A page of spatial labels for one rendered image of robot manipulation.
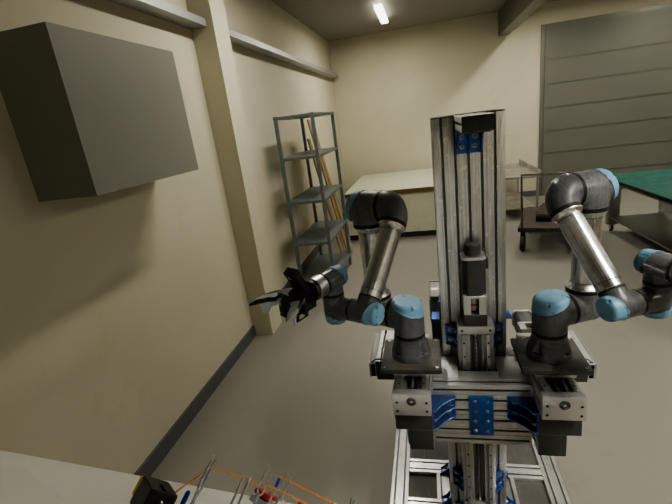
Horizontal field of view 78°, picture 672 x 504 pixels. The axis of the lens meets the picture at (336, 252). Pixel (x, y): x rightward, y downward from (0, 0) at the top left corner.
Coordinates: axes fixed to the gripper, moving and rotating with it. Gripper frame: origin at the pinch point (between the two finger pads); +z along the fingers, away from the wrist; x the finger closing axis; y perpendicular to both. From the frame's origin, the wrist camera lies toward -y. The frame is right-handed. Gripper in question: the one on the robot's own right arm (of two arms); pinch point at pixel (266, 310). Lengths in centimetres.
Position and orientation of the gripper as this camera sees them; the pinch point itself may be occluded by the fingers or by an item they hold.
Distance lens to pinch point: 119.3
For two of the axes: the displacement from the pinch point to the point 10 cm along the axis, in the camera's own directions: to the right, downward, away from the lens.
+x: -8.0, -2.1, 5.6
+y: 0.2, 9.3, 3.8
